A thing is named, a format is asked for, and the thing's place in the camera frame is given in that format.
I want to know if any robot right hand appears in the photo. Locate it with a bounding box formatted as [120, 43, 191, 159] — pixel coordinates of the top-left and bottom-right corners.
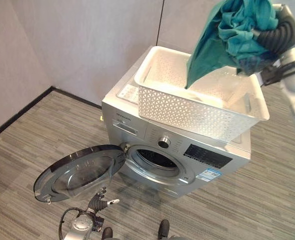
[252, 3, 295, 55]

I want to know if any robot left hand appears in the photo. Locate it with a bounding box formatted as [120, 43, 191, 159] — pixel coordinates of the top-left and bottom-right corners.
[87, 187, 120, 214]

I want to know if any teal cloth garment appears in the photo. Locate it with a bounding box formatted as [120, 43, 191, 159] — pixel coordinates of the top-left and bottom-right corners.
[185, 0, 280, 90]

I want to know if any round glass washer door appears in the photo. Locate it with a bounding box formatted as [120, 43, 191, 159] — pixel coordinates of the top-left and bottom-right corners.
[33, 144, 129, 204]

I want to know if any washer detergent drawer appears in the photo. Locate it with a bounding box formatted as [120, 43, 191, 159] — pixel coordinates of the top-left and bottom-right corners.
[111, 119, 140, 135]

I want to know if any chrome washer control knob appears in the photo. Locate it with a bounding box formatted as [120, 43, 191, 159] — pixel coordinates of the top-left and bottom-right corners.
[158, 135, 172, 149]

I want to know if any white perforated laundry basket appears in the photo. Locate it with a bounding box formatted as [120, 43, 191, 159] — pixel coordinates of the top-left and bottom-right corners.
[133, 45, 271, 145]

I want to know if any black washer display panel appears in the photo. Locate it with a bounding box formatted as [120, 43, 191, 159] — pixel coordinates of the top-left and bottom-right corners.
[183, 143, 234, 170]

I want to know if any robot left foot dark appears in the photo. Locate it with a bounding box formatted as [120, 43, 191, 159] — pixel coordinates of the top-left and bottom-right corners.
[102, 226, 114, 240]

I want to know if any robot foot dark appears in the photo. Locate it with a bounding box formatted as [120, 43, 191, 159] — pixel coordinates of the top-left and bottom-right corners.
[102, 226, 114, 240]
[158, 219, 171, 239]

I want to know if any robot right foot dark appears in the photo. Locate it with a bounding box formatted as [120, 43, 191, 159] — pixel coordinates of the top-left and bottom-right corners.
[158, 219, 171, 239]

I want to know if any white instruction sticker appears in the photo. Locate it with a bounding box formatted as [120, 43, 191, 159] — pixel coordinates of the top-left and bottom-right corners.
[117, 84, 140, 104]

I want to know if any silver front-load washing machine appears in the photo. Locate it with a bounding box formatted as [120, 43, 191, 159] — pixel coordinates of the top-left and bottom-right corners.
[101, 63, 252, 200]

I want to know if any blue white energy label sticker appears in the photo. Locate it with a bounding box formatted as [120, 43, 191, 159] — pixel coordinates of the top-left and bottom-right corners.
[195, 168, 222, 183]

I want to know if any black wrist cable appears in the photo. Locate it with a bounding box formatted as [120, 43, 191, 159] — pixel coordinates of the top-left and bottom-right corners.
[59, 207, 89, 236]

